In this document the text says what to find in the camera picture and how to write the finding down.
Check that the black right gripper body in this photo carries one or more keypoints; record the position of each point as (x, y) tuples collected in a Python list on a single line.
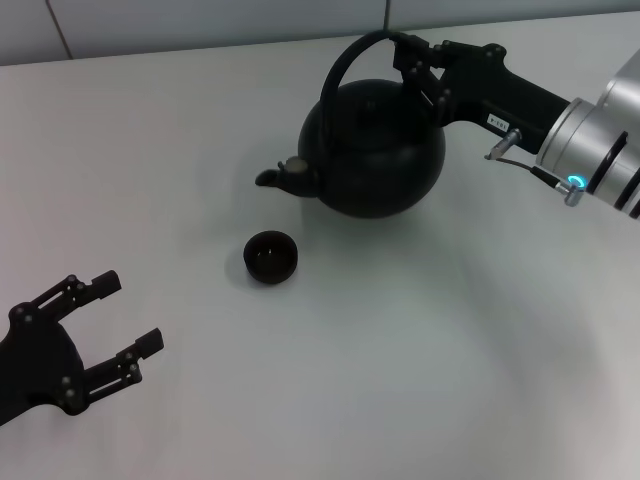
[(490, 90)]

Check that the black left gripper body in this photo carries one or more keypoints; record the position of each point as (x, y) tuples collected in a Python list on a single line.
[(45, 365)]

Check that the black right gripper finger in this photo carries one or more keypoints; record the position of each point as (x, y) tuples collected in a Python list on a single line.
[(412, 52), (430, 85)]

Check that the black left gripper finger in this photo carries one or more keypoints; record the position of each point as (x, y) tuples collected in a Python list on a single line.
[(150, 342), (107, 282)]

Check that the black round teapot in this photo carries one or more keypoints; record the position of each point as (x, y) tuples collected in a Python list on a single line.
[(380, 165)]

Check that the small dark brown teacup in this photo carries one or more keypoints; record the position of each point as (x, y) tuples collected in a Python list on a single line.
[(270, 260)]

